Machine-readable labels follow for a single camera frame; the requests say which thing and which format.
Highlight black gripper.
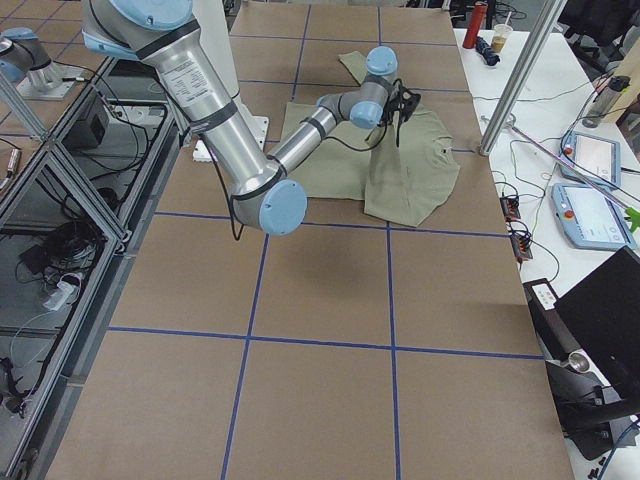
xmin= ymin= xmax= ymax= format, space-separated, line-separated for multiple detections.
xmin=391 ymin=92 xmax=415 ymax=146

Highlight reacher grabber stick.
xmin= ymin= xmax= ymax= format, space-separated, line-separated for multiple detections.
xmin=503 ymin=114 xmax=639 ymax=232

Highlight grey robot arm at edge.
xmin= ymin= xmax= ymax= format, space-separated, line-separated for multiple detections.
xmin=1 ymin=27 xmax=84 ymax=100

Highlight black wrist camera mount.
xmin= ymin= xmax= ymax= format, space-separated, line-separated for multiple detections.
xmin=390 ymin=79 xmax=421 ymax=123

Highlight red water bottle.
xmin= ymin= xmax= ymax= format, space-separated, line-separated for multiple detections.
xmin=462 ymin=1 xmax=488 ymax=49

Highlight near teach pendant tablet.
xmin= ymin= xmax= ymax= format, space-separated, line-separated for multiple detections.
xmin=551 ymin=183 xmax=637 ymax=251

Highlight iced coffee cup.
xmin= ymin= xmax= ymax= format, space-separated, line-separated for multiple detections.
xmin=491 ymin=12 xmax=513 ymax=54

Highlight folded dark blue umbrella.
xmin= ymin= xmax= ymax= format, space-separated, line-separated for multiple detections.
xmin=475 ymin=36 xmax=500 ymax=67

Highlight black power box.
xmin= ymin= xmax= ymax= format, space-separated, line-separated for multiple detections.
xmin=63 ymin=96 xmax=109 ymax=150

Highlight aluminium frame post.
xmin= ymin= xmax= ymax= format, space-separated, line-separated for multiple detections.
xmin=479 ymin=0 xmax=567 ymax=156

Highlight olive green long-sleeve shirt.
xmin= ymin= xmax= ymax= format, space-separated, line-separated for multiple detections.
xmin=269 ymin=46 xmax=460 ymax=227

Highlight far teach pendant tablet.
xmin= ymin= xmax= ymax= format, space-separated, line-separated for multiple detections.
xmin=559 ymin=131 xmax=621 ymax=186

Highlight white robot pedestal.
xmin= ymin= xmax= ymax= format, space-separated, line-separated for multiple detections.
xmin=191 ymin=1 xmax=269 ymax=148

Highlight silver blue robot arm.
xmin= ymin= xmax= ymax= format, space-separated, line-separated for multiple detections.
xmin=82 ymin=1 xmax=402 ymax=235

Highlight teach pendant tablet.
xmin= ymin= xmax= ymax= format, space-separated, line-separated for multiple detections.
xmin=559 ymin=131 xmax=621 ymax=186
xmin=551 ymin=183 xmax=637 ymax=251

